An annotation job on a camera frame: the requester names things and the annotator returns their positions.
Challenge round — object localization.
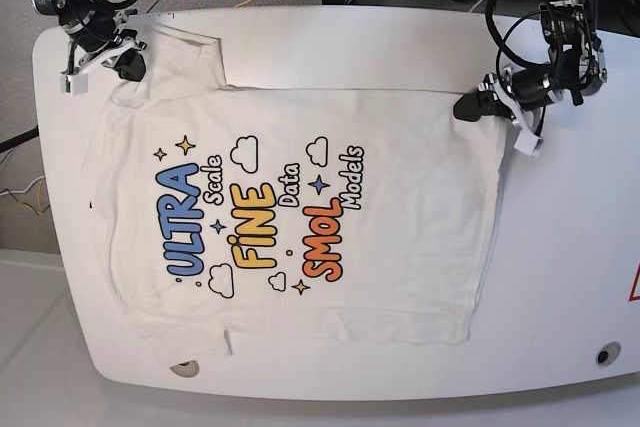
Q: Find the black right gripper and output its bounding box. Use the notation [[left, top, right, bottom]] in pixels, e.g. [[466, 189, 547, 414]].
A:
[[62, 29, 147, 82]]

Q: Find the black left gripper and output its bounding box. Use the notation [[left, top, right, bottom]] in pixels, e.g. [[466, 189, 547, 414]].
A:
[[453, 64, 555, 138]]

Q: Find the white printed T-shirt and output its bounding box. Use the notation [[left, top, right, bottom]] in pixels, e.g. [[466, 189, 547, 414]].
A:
[[83, 26, 506, 365]]

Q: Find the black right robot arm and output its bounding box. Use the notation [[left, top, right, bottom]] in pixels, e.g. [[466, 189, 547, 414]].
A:
[[31, 0, 146, 93]]

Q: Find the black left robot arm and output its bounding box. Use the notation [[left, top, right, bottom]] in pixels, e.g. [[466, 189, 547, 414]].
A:
[[453, 0, 639, 135]]

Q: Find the red triangle sticker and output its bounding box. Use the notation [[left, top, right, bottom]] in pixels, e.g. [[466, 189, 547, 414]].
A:
[[628, 265, 640, 302]]

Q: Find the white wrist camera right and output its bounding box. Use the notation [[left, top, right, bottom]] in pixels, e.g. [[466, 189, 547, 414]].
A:
[[60, 73, 88, 96]]

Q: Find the table cable grommet hole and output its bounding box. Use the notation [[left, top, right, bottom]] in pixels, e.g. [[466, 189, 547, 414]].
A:
[[596, 342, 622, 367]]

